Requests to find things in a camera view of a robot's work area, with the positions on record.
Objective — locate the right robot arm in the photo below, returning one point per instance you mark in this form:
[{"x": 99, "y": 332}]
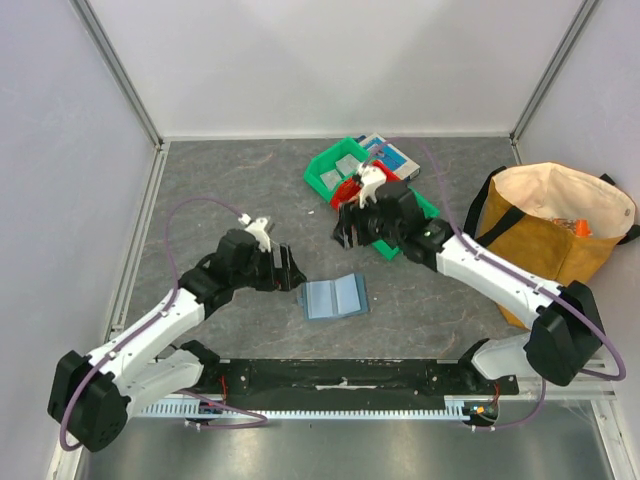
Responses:
[{"x": 563, "y": 324}]

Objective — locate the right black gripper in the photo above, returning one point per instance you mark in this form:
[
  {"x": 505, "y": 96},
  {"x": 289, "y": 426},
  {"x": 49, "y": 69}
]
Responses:
[{"x": 357, "y": 228}]

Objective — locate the yellow tote bag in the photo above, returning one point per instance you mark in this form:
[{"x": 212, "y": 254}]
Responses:
[{"x": 525, "y": 214}]

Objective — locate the white VIP credit card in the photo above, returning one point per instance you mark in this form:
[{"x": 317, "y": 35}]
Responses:
[{"x": 331, "y": 179}]

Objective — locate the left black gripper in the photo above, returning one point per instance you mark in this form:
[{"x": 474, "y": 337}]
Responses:
[{"x": 283, "y": 278}]

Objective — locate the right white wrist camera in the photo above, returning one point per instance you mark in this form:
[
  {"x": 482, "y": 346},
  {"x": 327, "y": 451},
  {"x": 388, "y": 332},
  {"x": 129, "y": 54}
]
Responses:
[{"x": 368, "y": 178}]

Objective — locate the white cable duct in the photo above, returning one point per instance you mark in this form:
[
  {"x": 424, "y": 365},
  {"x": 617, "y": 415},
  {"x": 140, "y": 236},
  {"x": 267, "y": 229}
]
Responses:
[{"x": 180, "y": 407}]

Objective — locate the blue card holder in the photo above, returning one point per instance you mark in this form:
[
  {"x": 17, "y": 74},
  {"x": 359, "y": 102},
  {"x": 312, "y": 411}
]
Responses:
[{"x": 334, "y": 299}]

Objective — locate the orange item in bag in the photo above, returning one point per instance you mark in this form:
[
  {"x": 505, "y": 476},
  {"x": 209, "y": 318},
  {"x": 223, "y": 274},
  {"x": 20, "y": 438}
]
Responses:
[{"x": 582, "y": 229}]

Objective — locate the red bin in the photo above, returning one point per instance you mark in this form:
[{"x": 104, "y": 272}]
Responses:
[{"x": 349, "y": 188}]

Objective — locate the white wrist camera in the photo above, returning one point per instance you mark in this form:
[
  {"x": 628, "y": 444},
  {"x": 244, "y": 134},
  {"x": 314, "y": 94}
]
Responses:
[
  {"x": 259, "y": 228},
  {"x": 368, "y": 178}
]

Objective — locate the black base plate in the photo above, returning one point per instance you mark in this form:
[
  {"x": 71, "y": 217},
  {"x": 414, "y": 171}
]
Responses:
[{"x": 346, "y": 384}]

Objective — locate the grey card in bin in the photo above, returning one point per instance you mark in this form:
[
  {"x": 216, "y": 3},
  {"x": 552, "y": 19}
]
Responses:
[{"x": 347, "y": 165}]

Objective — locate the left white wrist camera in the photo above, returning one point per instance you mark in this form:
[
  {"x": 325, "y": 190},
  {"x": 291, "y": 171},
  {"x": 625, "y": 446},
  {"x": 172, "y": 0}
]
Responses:
[{"x": 259, "y": 228}]

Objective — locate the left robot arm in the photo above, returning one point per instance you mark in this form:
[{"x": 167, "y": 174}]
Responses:
[{"x": 94, "y": 395}]

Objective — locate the blue white box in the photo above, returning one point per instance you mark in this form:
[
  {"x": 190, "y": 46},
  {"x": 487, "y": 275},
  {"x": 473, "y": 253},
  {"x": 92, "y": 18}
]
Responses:
[{"x": 388, "y": 155}]

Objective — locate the green bin far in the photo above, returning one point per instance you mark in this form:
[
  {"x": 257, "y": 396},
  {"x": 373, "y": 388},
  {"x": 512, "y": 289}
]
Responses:
[{"x": 328, "y": 170}]

